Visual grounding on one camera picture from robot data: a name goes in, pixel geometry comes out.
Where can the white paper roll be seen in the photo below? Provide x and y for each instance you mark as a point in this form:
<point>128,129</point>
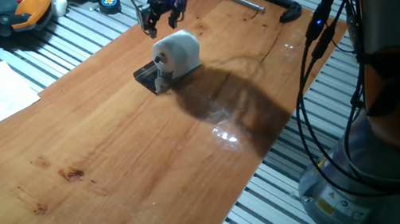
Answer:
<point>179,52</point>

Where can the metal roll holder shelf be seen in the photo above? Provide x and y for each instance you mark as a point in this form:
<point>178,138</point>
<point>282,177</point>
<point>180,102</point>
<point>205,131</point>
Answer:
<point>145,77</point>

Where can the glossy wooden board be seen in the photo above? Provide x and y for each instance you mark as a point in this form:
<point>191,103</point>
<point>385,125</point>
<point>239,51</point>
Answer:
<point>116,155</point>

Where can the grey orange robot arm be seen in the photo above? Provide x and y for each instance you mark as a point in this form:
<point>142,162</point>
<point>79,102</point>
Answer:
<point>372,195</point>

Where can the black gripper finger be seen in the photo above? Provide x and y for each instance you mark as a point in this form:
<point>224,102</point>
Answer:
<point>175,15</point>
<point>150,21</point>

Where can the round black blue puck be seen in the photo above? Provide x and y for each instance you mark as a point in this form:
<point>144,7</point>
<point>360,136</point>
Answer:
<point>110,4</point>

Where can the small white object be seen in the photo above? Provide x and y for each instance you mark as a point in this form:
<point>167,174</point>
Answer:
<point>58,1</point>

